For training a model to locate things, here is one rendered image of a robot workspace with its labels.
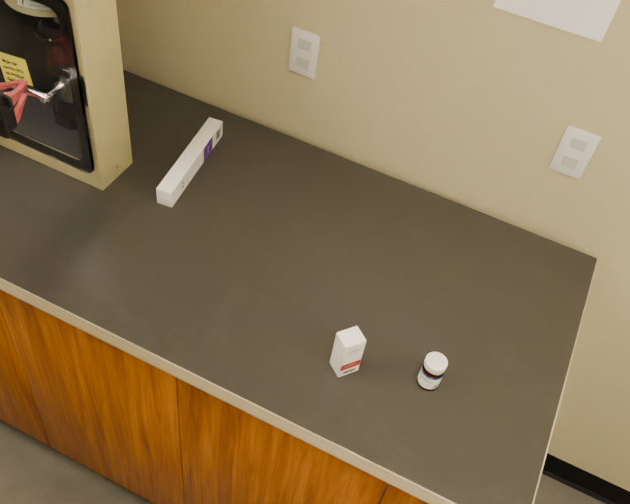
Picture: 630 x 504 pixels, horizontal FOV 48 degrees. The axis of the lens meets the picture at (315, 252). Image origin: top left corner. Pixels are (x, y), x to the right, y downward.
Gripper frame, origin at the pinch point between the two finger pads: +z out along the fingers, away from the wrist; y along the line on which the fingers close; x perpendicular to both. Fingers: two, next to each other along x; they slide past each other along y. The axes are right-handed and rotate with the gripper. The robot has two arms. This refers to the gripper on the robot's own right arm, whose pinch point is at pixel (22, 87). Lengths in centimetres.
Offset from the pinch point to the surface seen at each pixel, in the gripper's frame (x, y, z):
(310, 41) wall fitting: -40, 1, 46
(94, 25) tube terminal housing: -11.0, 12.6, 9.2
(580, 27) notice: -92, 24, 45
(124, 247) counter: -24.9, -25.5, -6.5
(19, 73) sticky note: 4.4, -1.1, 4.2
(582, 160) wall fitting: -104, -2, 44
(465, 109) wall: -77, -2, 46
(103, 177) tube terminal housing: -11.6, -22.3, 5.9
